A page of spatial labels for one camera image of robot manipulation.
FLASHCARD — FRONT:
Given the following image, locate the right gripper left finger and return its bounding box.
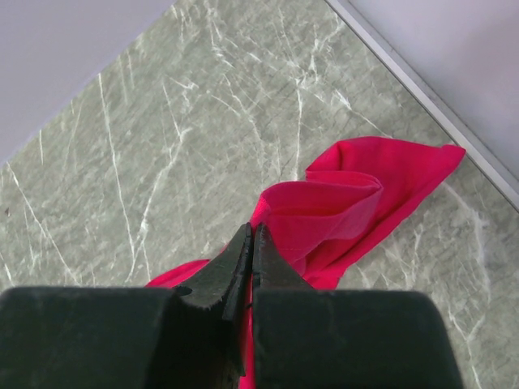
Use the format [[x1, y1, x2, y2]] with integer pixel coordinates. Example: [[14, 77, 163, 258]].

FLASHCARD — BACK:
[[1, 224, 251, 388]]

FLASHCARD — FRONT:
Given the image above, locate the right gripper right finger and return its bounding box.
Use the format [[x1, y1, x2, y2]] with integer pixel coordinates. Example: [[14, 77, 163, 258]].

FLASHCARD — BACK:
[[252, 224, 463, 388]]

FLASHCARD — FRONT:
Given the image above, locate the pink red t-shirt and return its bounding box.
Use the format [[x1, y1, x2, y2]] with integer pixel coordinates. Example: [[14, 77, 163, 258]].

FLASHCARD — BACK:
[[152, 137, 465, 388]]

